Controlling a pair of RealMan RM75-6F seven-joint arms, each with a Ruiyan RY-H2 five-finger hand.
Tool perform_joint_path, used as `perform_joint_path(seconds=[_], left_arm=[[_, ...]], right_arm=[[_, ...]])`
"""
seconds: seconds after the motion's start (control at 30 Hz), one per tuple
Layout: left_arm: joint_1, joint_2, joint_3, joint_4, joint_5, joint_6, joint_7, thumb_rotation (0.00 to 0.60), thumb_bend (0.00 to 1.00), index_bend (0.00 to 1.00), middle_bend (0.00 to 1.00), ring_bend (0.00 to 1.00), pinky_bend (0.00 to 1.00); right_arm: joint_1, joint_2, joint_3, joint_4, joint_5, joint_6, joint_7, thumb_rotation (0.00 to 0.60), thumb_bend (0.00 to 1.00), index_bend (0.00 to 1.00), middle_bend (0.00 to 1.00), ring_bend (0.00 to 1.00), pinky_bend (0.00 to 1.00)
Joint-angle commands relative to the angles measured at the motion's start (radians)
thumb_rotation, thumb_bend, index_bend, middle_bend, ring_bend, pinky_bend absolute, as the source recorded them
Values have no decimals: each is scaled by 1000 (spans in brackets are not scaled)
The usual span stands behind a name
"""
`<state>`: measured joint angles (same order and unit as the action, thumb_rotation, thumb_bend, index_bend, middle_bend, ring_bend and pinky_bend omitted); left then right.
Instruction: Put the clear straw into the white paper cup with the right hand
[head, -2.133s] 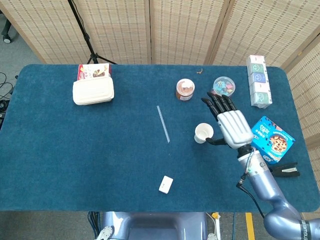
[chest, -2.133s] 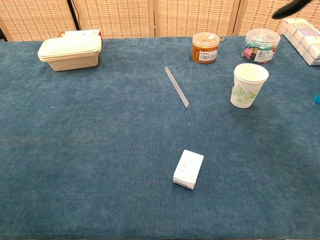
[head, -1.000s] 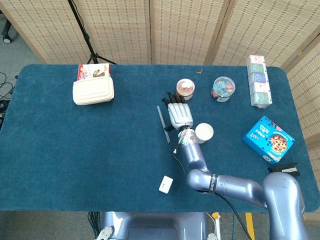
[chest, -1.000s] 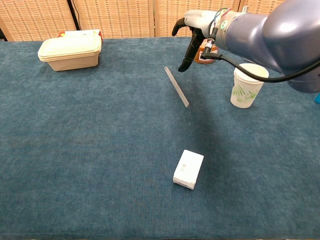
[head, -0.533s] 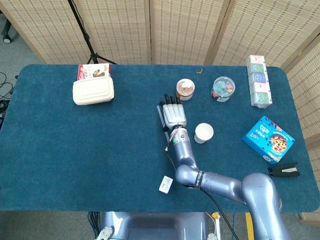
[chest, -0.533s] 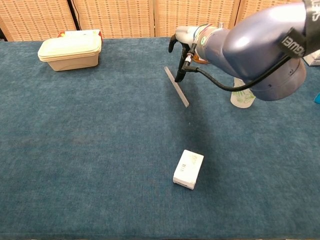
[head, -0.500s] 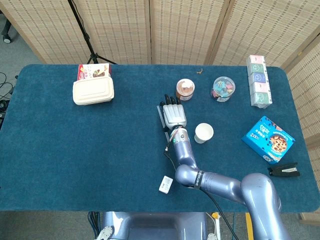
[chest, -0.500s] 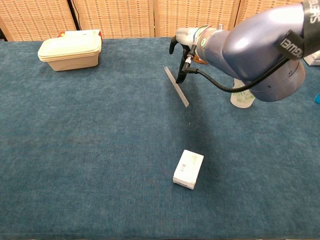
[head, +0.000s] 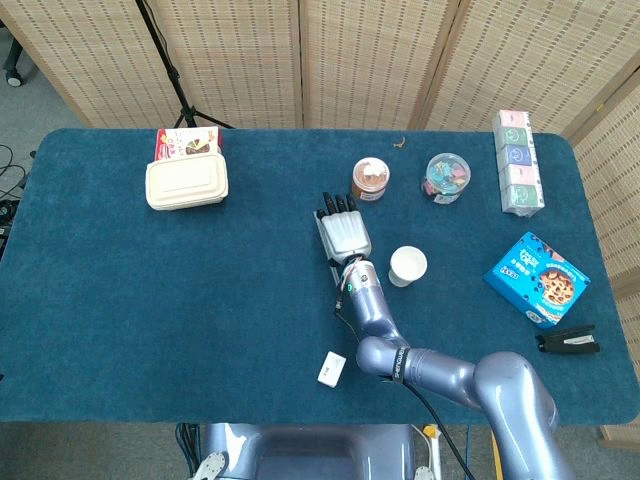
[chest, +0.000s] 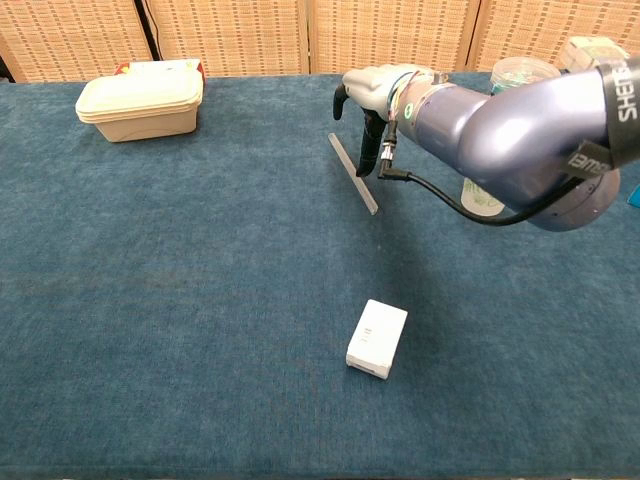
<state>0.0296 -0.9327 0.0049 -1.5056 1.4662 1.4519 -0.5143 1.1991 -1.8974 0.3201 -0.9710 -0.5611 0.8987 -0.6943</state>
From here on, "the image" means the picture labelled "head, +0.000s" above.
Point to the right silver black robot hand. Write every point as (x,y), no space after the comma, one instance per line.
(345,235)

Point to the transparent plastic straw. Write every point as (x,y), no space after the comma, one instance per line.
(335,275)

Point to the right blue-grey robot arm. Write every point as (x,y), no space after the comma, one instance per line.
(440,370)

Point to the white paper cup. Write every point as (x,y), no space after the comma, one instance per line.
(407,265)

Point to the brown jar with clear lid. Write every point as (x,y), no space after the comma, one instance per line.
(370,177)

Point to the small brown scrap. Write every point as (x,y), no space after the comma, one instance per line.
(399,144)

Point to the clear jar of colourful clips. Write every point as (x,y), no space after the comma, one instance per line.
(445,177)

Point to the small white rectangular box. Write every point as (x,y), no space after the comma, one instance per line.
(331,369)

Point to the cream lidded lunch box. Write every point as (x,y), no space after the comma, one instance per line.
(186,182)

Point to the bamboo folding screen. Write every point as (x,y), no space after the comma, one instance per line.
(350,60)
(612,160)

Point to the blue cookie box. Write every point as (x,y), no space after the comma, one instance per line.
(525,270)

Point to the pastel tissue pack row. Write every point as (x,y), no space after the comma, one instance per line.
(519,165)

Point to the red white snack box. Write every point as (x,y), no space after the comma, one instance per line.
(180,142)

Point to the blue table cloth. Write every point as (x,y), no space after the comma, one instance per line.
(150,300)

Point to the blue-grey robot torso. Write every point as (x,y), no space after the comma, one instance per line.
(310,450)

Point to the white power strip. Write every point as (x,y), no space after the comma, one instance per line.
(434,450)

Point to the black tripod stand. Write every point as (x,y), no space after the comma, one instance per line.
(172,75)

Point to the black stapler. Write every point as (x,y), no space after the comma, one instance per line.
(565,342)

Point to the black office chair base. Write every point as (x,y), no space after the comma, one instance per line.
(14,75)

